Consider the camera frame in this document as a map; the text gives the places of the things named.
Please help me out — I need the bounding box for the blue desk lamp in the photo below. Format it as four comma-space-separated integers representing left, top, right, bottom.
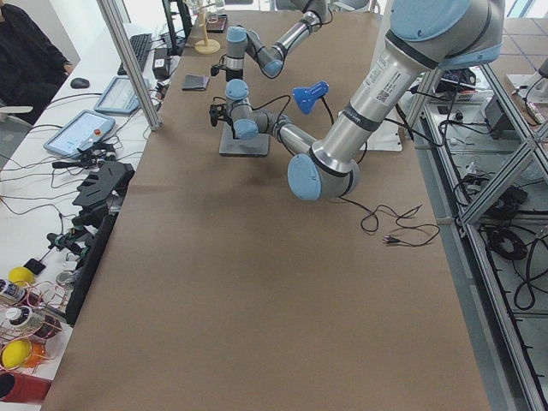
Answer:
292, 80, 335, 125

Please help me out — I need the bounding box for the black computer mouse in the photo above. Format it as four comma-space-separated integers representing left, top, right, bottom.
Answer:
69, 77, 90, 89

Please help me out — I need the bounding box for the black lamp power cable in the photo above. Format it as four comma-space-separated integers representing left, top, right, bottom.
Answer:
340, 196, 441, 247

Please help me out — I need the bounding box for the yellow ball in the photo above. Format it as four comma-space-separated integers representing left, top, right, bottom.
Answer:
8, 266, 36, 287
1, 339, 32, 369

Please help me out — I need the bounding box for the wooden stand with round base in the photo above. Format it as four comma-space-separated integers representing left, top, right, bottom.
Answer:
187, 0, 220, 55

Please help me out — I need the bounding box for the aluminium frame post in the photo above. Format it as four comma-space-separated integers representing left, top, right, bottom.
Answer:
97, 0, 162, 132

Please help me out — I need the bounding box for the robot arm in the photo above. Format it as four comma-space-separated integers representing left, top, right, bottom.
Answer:
210, 1, 504, 201
219, 0, 332, 81

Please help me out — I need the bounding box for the folded grey cloth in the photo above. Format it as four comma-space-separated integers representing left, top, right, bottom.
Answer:
182, 74, 210, 91

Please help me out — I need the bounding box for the teach pendant tablet far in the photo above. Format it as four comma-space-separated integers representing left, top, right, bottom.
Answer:
93, 75, 140, 116

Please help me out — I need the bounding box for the teach pendant tablet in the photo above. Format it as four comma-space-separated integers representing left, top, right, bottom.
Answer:
43, 110, 116, 158
93, 75, 140, 116

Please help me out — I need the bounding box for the black perforated bracket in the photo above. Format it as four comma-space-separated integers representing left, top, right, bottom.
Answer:
72, 161, 135, 228

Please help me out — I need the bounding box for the aluminium frame rack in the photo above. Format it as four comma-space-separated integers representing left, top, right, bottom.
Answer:
409, 54, 547, 410

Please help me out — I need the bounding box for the teach pendant tablet near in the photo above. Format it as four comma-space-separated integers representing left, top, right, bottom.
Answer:
43, 110, 116, 158

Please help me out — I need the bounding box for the black keyboard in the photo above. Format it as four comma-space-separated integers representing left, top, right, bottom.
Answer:
129, 33, 152, 71

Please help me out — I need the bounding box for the red cup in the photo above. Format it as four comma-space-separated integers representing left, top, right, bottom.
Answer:
1, 372, 52, 404

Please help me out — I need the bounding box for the grey laptop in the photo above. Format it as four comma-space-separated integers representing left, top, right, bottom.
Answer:
218, 124, 270, 158

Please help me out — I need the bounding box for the person in black clothes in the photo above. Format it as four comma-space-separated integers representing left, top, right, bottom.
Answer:
1, 2, 74, 124

